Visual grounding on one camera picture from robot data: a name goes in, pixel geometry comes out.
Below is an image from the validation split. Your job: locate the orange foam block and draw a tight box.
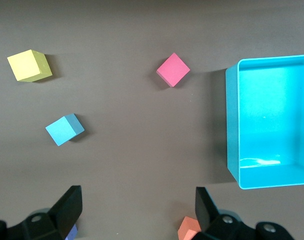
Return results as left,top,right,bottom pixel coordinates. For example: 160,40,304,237
177,216,202,240

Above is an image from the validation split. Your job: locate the red foam block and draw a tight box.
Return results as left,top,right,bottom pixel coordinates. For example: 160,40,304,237
156,52,191,88

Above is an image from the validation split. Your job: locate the brown table cover sheet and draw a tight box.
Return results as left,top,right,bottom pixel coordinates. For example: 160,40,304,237
0,0,304,240

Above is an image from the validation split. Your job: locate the yellow foam block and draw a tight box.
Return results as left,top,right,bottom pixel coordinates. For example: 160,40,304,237
7,49,53,83

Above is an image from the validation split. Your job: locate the teal plastic bin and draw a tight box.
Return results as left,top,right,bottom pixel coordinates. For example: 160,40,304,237
225,53,304,190

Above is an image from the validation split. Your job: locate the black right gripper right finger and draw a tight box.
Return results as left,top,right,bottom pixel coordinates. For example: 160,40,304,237
191,186,296,240

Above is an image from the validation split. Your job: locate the blue foam block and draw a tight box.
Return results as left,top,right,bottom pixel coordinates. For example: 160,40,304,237
45,113,85,147

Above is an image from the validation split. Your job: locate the purple foam block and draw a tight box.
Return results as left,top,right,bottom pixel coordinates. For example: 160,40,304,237
64,223,79,240

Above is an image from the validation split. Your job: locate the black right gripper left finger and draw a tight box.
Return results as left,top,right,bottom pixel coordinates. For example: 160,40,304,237
0,185,83,240

